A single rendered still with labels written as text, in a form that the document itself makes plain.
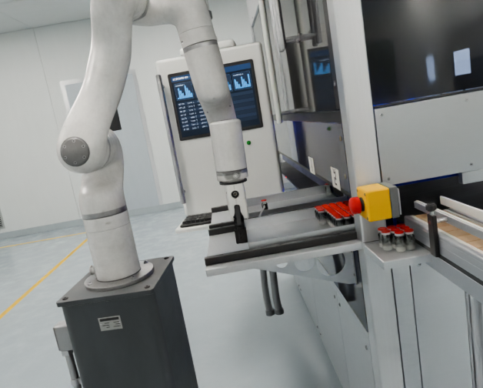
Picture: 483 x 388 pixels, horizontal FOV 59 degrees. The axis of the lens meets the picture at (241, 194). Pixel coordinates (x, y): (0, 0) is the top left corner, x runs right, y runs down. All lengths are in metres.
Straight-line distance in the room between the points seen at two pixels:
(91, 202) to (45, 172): 6.00
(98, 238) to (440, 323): 0.92
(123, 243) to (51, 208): 6.05
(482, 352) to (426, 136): 0.49
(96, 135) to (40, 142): 6.04
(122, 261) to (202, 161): 0.97
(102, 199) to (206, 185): 0.98
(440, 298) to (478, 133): 0.42
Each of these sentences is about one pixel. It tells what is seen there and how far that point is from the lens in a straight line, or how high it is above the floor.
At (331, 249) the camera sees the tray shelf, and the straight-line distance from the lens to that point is 1.11.
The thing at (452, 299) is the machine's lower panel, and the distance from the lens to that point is 1.26.
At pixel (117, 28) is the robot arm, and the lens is 1.13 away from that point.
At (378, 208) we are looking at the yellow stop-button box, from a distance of 1.01.
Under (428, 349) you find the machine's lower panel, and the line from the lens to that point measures 1.30.
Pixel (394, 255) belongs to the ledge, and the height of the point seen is 0.88.
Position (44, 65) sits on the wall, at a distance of 7.11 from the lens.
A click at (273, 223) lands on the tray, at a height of 0.89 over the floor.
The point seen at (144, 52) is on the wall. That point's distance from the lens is 6.75.
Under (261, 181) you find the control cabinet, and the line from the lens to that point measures 2.04.
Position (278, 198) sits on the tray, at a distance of 1.72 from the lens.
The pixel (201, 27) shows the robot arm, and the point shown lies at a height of 1.47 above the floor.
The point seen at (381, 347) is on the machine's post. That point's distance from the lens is 1.24.
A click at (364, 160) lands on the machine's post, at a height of 1.09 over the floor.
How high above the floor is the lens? 1.24
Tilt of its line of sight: 10 degrees down
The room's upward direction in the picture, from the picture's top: 10 degrees counter-clockwise
